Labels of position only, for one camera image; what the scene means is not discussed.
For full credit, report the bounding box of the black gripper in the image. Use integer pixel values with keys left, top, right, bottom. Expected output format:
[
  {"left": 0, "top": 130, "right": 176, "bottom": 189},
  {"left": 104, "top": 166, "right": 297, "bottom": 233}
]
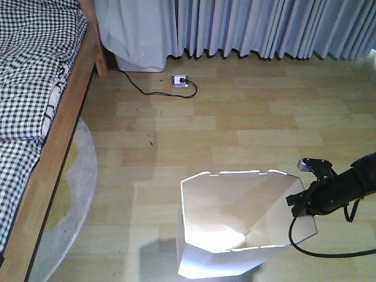
[{"left": 286, "top": 176, "right": 353, "bottom": 217}]

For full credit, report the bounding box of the white trash bin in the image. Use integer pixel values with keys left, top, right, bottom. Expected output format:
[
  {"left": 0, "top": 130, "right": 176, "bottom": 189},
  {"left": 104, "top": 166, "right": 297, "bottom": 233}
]
[{"left": 176, "top": 170, "right": 317, "bottom": 279}]

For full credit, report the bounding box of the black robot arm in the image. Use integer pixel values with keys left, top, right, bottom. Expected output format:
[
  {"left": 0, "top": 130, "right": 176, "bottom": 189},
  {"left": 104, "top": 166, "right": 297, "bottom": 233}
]
[{"left": 286, "top": 153, "right": 375, "bottom": 217}]

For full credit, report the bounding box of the grey pleated curtain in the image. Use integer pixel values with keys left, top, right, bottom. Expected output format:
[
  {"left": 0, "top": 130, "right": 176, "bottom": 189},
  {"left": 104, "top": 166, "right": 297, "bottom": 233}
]
[{"left": 166, "top": 1, "right": 375, "bottom": 61}]

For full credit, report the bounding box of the white sheer curtain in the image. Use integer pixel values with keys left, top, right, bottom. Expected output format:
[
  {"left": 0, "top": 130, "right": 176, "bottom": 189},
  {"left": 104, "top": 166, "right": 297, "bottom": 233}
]
[{"left": 94, "top": 0, "right": 169, "bottom": 72}]

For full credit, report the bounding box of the grey round rug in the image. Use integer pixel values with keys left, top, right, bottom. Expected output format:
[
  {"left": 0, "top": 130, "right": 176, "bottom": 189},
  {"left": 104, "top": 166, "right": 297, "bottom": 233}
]
[{"left": 28, "top": 118, "right": 98, "bottom": 281}]

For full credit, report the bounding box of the black white checkered bedding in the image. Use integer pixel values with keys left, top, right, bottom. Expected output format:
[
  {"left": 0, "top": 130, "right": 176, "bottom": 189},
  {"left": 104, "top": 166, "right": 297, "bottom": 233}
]
[{"left": 1, "top": 1, "right": 88, "bottom": 249}]

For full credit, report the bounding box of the black power cord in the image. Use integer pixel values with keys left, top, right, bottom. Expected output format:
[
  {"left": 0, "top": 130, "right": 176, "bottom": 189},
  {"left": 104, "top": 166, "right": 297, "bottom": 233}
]
[{"left": 108, "top": 68, "right": 199, "bottom": 99}]

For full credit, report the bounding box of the wooden bed frame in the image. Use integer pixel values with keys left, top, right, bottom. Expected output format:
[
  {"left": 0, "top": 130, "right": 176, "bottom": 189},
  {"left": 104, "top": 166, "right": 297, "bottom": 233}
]
[{"left": 1, "top": 1, "right": 108, "bottom": 281}]

